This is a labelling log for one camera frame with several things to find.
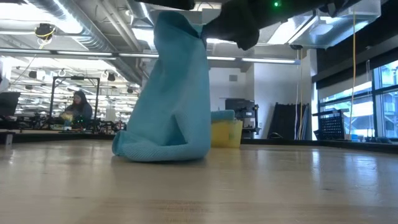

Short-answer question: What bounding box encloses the large teal microfiber towel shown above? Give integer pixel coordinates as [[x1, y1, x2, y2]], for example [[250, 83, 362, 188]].
[[111, 11, 213, 163]]

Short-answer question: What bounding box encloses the yellow translucent plastic bin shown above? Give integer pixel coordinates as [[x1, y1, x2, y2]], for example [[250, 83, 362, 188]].
[[210, 119, 244, 149]]

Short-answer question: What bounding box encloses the long ceiling light tube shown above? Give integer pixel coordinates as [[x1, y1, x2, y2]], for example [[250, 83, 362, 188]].
[[206, 55, 302, 65], [55, 50, 160, 60]]

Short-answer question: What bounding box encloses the black printer machine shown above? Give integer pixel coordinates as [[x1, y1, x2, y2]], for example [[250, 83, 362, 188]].
[[224, 98, 261, 139]]

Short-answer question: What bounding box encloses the black leaning panel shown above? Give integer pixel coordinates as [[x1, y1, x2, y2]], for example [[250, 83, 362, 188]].
[[267, 102, 312, 141]]

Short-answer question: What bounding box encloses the person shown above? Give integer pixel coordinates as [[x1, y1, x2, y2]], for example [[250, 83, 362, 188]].
[[63, 89, 94, 125]]

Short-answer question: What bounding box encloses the black monitor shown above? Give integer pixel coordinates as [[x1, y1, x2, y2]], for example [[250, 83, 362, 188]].
[[0, 91, 21, 118]]

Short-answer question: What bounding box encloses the silver ventilation duct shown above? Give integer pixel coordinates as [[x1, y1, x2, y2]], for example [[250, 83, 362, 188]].
[[287, 0, 382, 50]]

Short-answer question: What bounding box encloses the yellow hanging cord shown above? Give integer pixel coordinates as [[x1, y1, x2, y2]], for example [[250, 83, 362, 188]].
[[349, 9, 357, 129]]

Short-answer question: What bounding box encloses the black metal rack frame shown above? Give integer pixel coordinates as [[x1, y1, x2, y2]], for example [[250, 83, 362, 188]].
[[49, 75, 101, 125]]

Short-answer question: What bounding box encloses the black ceiling cable reel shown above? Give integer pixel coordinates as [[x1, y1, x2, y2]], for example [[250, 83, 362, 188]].
[[34, 23, 57, 40]]

